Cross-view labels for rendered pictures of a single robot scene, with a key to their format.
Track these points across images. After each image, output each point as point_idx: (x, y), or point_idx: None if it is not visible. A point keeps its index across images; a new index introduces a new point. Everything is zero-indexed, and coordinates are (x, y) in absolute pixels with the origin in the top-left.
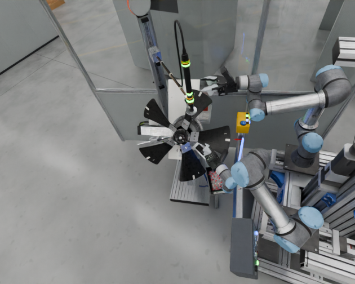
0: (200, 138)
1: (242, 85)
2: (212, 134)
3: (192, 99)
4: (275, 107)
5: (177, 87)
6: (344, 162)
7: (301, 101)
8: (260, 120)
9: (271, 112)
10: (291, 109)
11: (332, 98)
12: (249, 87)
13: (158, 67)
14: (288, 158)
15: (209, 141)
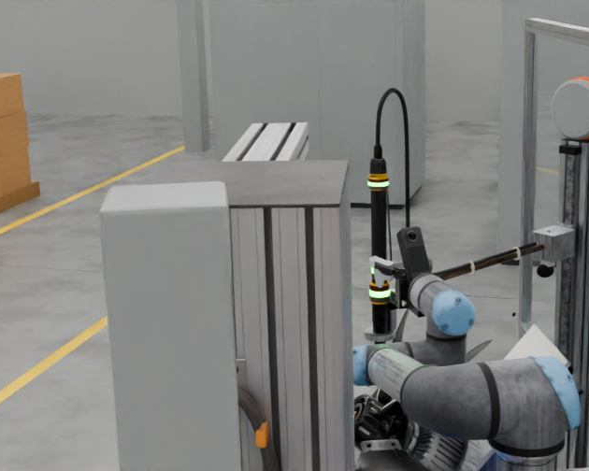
0: (374, 453)
1: (411, 291)
2: (398, 467)
3: (374, 289)
4: (377, 360)
5: (526, 354)
6: None
7: (399, 366)
8: (358, 385)
9: (370, 373)
10: (382, 379)
11: (410, 380)
12: (420, 307)
13: (572, 299)
14: None
15: (371, 470)
